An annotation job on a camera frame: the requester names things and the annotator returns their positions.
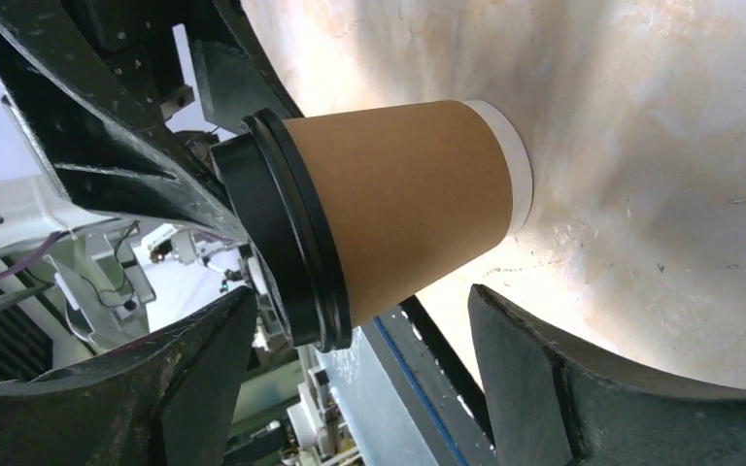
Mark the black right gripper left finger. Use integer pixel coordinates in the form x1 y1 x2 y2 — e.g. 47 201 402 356
0 288 257 465

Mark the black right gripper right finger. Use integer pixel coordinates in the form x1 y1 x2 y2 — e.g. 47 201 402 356
467 284 746 465

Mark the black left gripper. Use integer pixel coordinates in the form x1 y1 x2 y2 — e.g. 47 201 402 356
0 0 302 241

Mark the brown paper coffee cup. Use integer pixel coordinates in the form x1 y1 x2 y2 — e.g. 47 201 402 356
285 100 533 326

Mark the black coffee cup lid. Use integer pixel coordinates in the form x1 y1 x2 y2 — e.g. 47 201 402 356
213 109 353 352

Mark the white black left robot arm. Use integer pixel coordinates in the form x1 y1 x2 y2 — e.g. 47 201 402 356
0 1 298 255

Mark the black mounting base rail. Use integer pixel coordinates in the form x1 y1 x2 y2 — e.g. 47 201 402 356
361 296 498 465

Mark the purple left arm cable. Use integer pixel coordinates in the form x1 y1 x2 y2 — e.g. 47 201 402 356
0 230 69 292

